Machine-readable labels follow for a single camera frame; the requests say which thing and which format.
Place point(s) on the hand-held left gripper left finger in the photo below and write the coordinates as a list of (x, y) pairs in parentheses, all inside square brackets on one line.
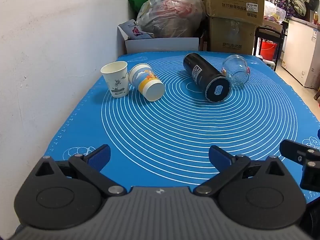
[(100, 158)]

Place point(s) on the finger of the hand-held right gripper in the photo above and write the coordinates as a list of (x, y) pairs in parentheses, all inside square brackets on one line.
[(291, 150)]

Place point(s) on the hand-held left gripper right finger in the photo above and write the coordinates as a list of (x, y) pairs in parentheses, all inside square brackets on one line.
[(220, 158)]

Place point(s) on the white ink-print paper cup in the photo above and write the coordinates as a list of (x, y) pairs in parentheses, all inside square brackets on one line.
[(116, 80)]

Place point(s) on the black insulated cup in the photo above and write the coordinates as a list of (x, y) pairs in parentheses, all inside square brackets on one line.
[(200, 72)]

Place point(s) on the blue cartoon paper cup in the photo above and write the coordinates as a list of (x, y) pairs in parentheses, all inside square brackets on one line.
[(145, 80)]

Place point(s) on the blue silicone baking mat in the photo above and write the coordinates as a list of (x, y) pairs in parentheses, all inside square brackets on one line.
[(175, 130)]

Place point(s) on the clear glass jar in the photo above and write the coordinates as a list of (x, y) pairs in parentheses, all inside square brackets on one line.
[(236, 70)]

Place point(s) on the white chest freezer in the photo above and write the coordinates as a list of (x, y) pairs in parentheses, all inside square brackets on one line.
[(297, 55)]

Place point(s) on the red plastic bucket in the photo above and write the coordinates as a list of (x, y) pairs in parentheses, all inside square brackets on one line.
[(268, 48)]

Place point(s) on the low white cardboard box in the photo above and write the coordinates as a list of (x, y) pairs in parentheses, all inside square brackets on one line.
[(162, 45)]

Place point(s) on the blue and white paper bag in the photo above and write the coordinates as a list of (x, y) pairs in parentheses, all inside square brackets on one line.
[(132, 28)]

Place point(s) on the crumpled clear plastic bag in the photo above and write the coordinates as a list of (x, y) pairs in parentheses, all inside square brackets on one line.
[(271, 10)]

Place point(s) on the pale green cloth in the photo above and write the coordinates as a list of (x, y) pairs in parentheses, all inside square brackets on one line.
[(298, 2)]

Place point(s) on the purple floral cloth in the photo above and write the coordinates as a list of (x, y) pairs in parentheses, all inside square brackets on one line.
[(285, 0)]

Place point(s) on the clear plastic bag, red contents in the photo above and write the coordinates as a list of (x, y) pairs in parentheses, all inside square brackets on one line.
[(172, 15)]

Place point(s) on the large brown cardboard box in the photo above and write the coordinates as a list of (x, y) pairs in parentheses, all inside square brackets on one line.
[(232, 2)]

